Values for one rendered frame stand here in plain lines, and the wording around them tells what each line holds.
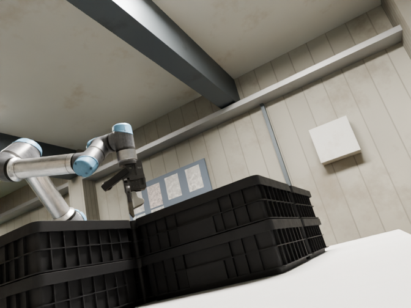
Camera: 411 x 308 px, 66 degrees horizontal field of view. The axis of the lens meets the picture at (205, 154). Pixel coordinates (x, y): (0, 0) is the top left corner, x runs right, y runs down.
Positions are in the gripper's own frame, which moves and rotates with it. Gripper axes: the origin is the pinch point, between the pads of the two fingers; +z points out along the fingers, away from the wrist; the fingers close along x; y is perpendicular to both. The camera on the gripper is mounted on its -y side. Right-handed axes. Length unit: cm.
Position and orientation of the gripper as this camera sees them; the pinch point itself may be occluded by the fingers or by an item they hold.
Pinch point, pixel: (131, 214)
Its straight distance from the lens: 124.9
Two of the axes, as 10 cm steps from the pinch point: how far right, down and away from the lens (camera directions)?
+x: -2.5, 2.4, 9.4
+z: 2.1, 9.6, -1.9
